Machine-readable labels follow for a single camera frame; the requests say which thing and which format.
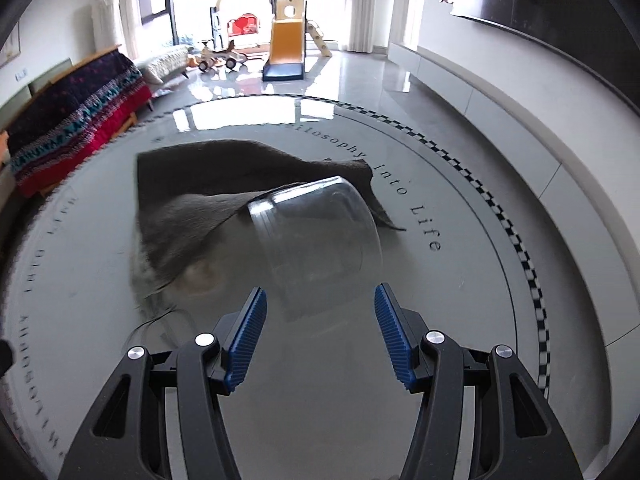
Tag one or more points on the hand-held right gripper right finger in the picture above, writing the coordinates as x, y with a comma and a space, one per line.
395, 340

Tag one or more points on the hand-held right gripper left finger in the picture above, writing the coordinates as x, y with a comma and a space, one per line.
245, 340

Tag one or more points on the clear glass jar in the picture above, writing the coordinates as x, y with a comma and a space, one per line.
320, 240

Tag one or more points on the grey cloth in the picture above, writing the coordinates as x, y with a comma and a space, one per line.
200, 170

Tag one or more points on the long white cabinet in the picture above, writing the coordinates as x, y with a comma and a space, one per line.
500, 105

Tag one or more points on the ride-on airplane toy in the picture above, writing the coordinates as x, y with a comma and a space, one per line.
220, 60

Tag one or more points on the dark red patterned blanket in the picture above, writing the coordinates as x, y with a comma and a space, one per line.
75, 110

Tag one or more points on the white cushioned bench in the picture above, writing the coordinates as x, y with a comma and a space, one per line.
165, 62

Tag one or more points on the orange white toy slide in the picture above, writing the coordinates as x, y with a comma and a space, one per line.
285, 40

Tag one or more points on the orange cushion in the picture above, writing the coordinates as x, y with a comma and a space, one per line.
3, 145

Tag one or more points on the red toy playhouse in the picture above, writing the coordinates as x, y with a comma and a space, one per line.
245, 25

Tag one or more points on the white curtain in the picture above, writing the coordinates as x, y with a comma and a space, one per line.
367, 5
127, 5

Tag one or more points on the white covered floor unit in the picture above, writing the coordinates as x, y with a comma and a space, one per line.
107, 20

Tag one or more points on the white wall socket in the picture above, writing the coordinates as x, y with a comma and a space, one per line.
21, 75

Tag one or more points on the dark wall television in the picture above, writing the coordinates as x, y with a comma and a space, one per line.
550, 0

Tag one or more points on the framed wall picture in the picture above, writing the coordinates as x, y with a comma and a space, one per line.
10, 47

